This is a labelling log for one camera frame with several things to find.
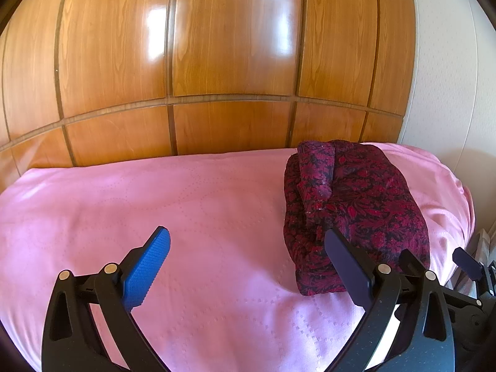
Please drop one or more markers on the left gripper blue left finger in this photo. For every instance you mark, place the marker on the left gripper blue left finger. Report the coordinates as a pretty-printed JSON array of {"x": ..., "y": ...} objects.
[{"x": 71, "y": 341}]

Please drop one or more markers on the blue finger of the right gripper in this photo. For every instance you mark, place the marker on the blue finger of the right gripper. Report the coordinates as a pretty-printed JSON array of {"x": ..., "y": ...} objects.
[
  {"x": 468, "y": 264},
  {"x": 410, "y": 266}
]

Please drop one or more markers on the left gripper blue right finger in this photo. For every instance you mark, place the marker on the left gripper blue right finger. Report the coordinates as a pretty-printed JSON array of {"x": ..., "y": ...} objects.
[{"x": 375, "y": 288}]

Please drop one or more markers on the red floral knit sweater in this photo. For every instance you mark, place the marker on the red floral knit sweater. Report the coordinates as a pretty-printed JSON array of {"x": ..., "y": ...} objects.
[{"x": 356, "y": 189}]

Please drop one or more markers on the pink bedspread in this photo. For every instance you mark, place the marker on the pink bedspread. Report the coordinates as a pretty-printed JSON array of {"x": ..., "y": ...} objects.
[{"x": 226, "y": 297}]

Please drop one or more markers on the wooden panel headboard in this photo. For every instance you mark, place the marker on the wooden panel headboard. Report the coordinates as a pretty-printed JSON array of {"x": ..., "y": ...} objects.
[{"x": 89, "y": 82}]

